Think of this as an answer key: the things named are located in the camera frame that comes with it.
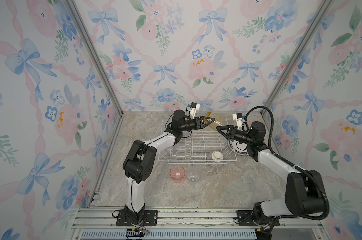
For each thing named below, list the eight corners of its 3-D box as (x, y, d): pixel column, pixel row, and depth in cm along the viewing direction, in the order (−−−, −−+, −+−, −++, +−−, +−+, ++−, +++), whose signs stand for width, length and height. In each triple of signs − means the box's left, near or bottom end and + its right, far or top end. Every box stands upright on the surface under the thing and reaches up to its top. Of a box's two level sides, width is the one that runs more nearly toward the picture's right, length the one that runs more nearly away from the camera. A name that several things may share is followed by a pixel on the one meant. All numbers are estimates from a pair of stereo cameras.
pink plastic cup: (170, 182, 87) (169, 177, 81) (171, 171, 91) (170, 165, 85) (185, 182, 87) (185, 177, 81) (185, 171, 92) (185, 165, 85)
